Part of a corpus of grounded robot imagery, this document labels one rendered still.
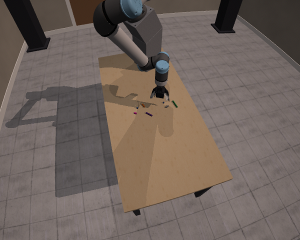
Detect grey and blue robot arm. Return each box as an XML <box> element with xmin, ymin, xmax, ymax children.
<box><xmin>93</xmin><ymin>0</ymin><xmax>170</xmax><ymax>87</ymax></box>

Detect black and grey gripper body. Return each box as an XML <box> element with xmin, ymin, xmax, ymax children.
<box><xmin>154</xmin><ymin>86</ymin><xmax>166</xmax><ymax>99</ymax></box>

